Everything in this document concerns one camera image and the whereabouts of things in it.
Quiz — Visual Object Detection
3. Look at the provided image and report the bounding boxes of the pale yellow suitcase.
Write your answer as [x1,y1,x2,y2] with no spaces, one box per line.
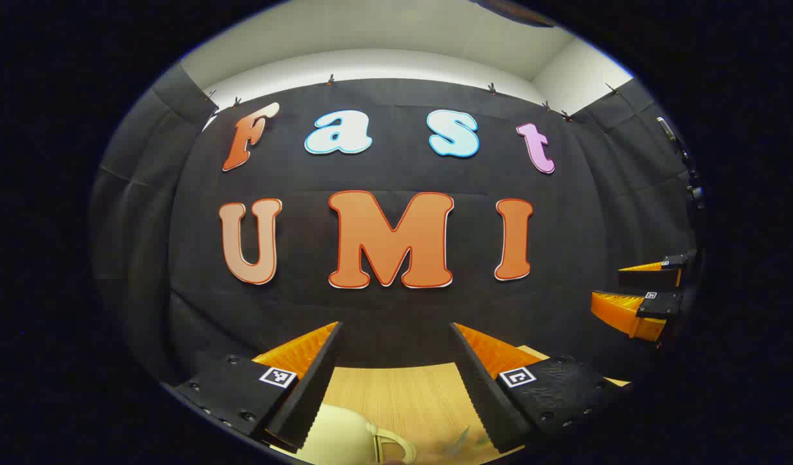
[293,404,418,465]

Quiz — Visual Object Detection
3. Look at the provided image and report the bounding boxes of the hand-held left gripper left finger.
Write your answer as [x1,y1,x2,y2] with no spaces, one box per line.
[176,321,344,453]

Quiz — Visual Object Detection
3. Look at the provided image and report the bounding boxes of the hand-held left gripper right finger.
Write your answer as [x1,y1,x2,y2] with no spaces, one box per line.
[449,322,630,454]

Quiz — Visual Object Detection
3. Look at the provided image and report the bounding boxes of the dark ceiling fixture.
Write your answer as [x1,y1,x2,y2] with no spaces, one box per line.
[474,0,556,28]

